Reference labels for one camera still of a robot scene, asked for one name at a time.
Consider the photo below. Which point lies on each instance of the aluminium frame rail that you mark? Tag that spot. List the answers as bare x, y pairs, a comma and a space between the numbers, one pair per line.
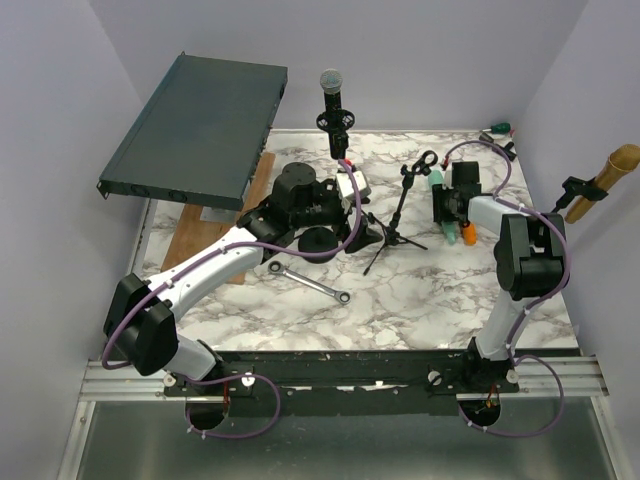
548, 374

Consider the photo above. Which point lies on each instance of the black tripod clip stand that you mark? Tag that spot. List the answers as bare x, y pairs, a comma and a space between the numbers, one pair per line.
391, 235

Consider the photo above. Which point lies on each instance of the mint green toy microphone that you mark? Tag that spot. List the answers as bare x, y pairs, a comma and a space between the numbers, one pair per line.
447, 225

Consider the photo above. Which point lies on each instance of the wooden board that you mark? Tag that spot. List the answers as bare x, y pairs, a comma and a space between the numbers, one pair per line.
192, 234

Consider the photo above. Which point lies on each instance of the silver ratchet wrench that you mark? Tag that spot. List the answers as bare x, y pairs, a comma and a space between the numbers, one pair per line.
277, 268

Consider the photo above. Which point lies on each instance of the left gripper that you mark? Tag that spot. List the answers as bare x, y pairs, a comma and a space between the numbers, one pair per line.
347, 220

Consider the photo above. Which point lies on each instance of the black tripod shock-mount stand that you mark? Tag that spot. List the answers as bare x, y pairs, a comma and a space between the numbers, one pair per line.
336, 124

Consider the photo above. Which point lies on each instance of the gold microphone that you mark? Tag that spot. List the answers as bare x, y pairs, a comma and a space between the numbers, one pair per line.
619, 163

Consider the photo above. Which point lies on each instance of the black round-base shock-mount stand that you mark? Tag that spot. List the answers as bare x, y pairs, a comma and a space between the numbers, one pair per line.
319, 244

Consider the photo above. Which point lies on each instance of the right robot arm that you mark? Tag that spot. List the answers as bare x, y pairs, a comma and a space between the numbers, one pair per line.
530, 265

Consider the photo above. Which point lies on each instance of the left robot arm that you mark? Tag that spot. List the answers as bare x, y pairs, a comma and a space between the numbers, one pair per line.
301, 217

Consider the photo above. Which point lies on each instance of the orange toy microphone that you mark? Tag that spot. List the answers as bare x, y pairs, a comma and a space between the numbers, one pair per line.
469, 234

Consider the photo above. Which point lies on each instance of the black round-base clip stand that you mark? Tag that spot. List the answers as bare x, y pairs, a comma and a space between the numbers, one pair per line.
575, 192

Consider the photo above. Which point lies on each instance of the green-handled screwdriver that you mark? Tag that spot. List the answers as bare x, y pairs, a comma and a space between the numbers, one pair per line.
502, 128

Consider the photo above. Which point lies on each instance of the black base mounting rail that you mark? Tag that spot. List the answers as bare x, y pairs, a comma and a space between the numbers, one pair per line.
346, 383

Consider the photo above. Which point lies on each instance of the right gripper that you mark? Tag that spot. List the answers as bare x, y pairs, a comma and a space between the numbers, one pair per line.
439, 204

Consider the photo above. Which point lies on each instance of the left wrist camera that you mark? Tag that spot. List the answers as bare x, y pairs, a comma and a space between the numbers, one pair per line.
345, 187

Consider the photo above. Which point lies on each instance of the black microphone silver grille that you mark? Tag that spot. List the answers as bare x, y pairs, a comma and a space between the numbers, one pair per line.
331, 83

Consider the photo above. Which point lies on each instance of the dark rack-mount equipment case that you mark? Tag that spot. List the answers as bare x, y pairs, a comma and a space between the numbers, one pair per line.
201, 134

